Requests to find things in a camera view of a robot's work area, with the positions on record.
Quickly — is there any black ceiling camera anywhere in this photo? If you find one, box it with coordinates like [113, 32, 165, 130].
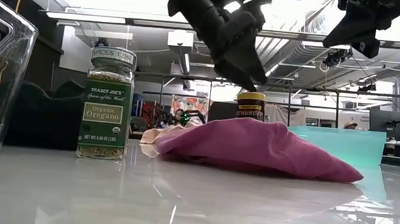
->
[94, 37, 110, 49]

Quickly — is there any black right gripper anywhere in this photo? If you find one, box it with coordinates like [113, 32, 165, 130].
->
[322, 0, 400, 62]

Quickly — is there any colourful painted poster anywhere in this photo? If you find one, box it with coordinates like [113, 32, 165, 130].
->
[169, 94, 211, 123]

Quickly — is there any black monitor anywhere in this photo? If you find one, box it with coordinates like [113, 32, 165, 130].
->
[367, 108, 400, 141]
[208, 101, 239, 125]

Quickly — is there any peach cloth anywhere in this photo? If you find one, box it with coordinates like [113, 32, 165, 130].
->
[138, 116, 202, 161]

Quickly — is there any blue barrel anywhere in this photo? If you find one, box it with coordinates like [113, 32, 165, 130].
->
[131, 92, 144, 118]

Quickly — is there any black hanging camera rig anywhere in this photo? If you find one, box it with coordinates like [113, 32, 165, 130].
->
[322, 46, 354, 70]

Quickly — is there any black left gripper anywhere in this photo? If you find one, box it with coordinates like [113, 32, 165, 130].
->
[208, 0, 274, 94]

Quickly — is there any black metal rack frame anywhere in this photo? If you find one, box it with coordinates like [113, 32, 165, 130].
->
[130, 70, 400, 135]

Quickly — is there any green organic oregano glass jar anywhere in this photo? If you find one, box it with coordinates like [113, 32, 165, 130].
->
[75, 44, 139, 162]

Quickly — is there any magenta cloth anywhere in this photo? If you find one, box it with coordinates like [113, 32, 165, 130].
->
[154, 111, 368, 185]

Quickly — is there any teal plastic bin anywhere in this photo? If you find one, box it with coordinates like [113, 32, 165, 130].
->
[285, 124, 388, 170]

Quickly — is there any black cloth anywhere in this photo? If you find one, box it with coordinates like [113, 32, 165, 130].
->
[3, 75, 87, 152]

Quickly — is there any white ceiling box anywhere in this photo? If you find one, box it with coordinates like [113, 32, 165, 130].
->
[166, 30, 195, 49]

